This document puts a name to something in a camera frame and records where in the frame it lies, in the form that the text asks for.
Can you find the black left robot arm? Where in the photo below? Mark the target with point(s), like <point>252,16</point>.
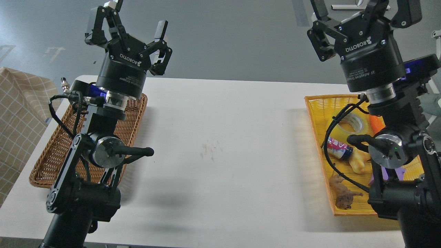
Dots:
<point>86,189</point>

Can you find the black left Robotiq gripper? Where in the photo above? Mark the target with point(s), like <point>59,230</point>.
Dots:
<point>124,67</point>

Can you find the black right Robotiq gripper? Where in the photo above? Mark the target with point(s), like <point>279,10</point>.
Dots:
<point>371,57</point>

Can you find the white stand base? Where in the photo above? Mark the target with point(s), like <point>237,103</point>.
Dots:
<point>348,7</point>

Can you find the brown toy lion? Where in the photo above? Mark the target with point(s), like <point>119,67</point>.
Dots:
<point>344,196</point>

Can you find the small drink can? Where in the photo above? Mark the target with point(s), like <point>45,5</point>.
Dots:
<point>339,149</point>

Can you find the yellow tape roll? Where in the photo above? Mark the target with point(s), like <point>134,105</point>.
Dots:
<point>355,123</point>

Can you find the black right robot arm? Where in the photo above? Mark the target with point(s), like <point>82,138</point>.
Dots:
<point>405,162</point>

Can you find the toy croissant bread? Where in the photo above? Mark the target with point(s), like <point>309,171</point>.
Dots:
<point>358,159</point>

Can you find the beige checkered cloth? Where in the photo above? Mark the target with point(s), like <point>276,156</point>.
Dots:
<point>24,115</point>

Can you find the purple foam block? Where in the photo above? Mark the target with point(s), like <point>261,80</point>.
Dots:
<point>399,171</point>

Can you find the orange toy carrot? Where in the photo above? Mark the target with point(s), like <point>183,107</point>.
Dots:
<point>376,123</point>

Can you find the yellow plastic basket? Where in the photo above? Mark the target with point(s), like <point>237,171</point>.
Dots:
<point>321,109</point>

